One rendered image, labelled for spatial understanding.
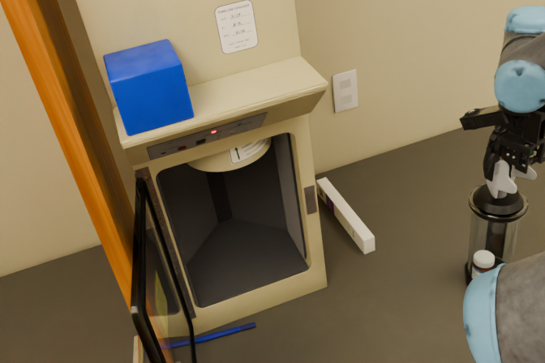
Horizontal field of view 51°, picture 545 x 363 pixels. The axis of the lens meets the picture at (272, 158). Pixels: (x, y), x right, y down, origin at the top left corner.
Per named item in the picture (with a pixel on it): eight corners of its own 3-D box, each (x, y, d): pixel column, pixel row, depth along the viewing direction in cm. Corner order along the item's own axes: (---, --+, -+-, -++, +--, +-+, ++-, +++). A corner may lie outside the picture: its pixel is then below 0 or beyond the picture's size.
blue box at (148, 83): (119, 107, 89) (101, 54, 84) (182, 90, 91) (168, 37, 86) (127, 138, 81) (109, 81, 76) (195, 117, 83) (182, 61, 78)
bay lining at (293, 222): (173, 236, 137) (134, 110, 117) (274, 202, 143) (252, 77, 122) (196, 309, 118) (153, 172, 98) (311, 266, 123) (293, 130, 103)
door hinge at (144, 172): (184, 321, 118) (133, 170, 96) (196, 317, 119) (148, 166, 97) (186, 326, 117) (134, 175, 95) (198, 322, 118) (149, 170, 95)
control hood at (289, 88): (128, 159, 95) (110, 107, 89) (307, 105, 101) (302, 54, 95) (138, 198, 86) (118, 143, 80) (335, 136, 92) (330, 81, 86)
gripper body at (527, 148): (524, 178, 98) (533, 118, 91) (482, 157, 104) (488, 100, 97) (551, 160, 101) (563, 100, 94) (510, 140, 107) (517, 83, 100)
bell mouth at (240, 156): (173, 136, 117) (168, 113, 114) (255, 113, 120) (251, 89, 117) (192, 183, 103) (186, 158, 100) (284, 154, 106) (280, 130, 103)
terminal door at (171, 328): (192, 326, 118) (140, 172, 95) (202, 474, 93) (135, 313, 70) (188, 327, 117) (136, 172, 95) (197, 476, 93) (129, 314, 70)
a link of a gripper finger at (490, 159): (486, 184, 104) (495, 142, 99) (479, 180, 105) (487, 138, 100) (503, 176, 106) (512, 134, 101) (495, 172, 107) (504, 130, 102)
